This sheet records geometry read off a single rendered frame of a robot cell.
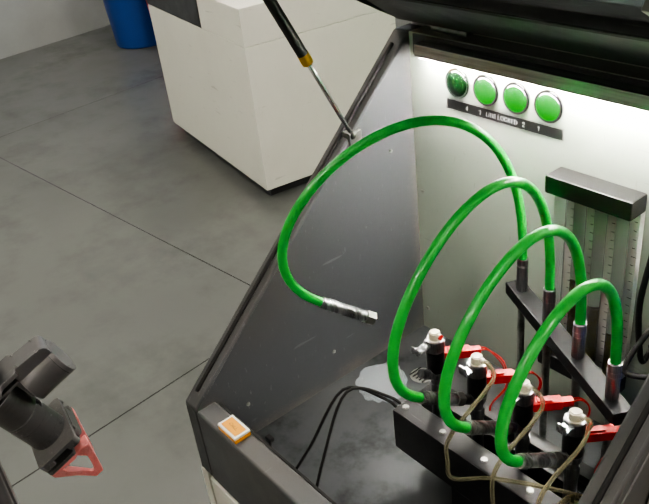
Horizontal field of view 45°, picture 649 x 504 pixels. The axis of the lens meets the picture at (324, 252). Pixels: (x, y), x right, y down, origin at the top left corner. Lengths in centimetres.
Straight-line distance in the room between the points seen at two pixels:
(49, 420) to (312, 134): 305
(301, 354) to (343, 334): 10
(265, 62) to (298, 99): 27
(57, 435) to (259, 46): 283
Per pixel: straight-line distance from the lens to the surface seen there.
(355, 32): 406
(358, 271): 147
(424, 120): 108
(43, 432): 118
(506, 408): 89
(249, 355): 138
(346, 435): 144
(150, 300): 346
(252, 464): 126
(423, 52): 134
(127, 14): 707
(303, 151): 406
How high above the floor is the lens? 184
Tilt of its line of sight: 31 degrees down
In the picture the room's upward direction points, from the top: 7 degrees counter-clockwise
